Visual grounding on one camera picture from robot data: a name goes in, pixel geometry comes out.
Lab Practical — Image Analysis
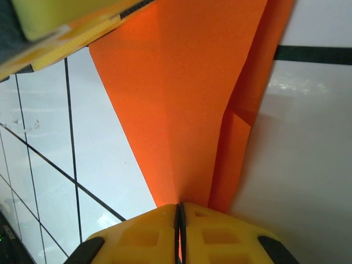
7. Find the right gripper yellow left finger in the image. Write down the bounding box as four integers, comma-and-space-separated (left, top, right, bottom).
64, 202, 180, 264

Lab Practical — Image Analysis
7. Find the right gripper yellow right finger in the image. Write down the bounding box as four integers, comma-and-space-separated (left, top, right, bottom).
179, 201, 300, 264

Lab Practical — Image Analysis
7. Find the orange cloth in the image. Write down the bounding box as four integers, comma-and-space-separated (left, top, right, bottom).
88, 0, 295, 217

